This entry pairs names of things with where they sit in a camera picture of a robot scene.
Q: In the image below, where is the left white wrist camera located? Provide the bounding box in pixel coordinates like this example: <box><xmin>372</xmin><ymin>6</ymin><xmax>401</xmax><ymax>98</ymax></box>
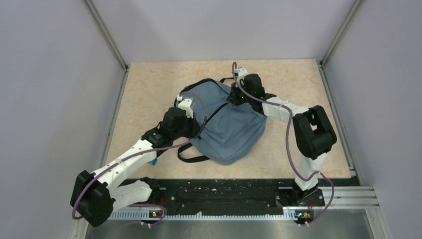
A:
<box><xmin>176</xmin><ymin>94</ymin><xmax>195</xmax><ymax>119</ymax></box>

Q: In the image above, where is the blue student backpack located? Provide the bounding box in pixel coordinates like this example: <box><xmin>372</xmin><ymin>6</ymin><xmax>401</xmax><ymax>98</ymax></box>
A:
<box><xmin>177</xmin><ymin>78</ymin><xmax>267</xmax><ymax>165</ymax></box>

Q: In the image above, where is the purple cable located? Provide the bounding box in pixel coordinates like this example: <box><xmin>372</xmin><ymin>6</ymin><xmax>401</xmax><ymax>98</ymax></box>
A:
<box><xmin>231</xmin><ymin>61</ymin><xmax>335</xmax><ymax>227</ymax></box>
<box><xmin>71</xmin><ymin>91</ymin><xmax>209</xmax><ymax>228</ymax></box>

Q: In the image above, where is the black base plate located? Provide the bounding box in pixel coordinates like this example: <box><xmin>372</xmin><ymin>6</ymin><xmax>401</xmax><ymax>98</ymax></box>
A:
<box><xmin>97</xmin><ymin>177</ymin><xmax>360</xmax><ymax>217</ymax></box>

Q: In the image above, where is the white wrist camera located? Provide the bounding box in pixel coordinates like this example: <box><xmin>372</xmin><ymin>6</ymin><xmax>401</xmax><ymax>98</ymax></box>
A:
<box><xmin>234</xmin><ymin>67</ymin><xmax>249</xmax><ymax>83</ymax></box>
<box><xmin>176</xmin><ymin>94</ymin><xmax>195</xmax><ymax>119</ymax></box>

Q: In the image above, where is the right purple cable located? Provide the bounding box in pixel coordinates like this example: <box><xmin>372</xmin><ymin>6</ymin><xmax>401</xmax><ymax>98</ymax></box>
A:
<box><xmin>231</xmin><ymin>61</ymin><xmax>335</xmax><ymax>227</ymax></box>

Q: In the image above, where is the aluminium frame rail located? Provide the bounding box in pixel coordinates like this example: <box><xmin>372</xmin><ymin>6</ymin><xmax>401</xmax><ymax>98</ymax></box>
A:
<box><xmin>71</xmin><ymin>186</ymin><xmax>390</xmax><ymax>239</ymax></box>

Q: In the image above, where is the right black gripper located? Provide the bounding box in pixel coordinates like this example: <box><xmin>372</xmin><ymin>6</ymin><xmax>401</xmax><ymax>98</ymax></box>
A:
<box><xmin>228</xmin><ymin>80</ymin><xmax>254</xmax><ymax>106</ymax></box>

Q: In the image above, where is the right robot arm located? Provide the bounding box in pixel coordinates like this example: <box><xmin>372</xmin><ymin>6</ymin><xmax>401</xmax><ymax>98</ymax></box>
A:
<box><xmin>229</xmin><ymin>72</ymin><xmax>337</xmax><ymax>205</ymax></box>

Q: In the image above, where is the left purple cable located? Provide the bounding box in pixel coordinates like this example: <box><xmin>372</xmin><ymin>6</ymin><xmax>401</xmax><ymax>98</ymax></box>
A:
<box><xmin>71</xmin><ymin>91</ymin><xmax>209</xmax><ymax>228</ymax></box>

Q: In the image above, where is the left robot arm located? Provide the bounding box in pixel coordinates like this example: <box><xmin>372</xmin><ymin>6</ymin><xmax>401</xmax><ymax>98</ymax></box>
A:
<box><xmin>70</xmin><ymin>107</ymin><xmax>205</xmax><ymax>227</ymax></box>

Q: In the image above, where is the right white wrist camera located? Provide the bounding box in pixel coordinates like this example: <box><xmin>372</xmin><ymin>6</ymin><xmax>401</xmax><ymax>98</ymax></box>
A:
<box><xmin>234</xmin><ymin>67</ymin><xmax>249</xmax><ymax>83</ymax></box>

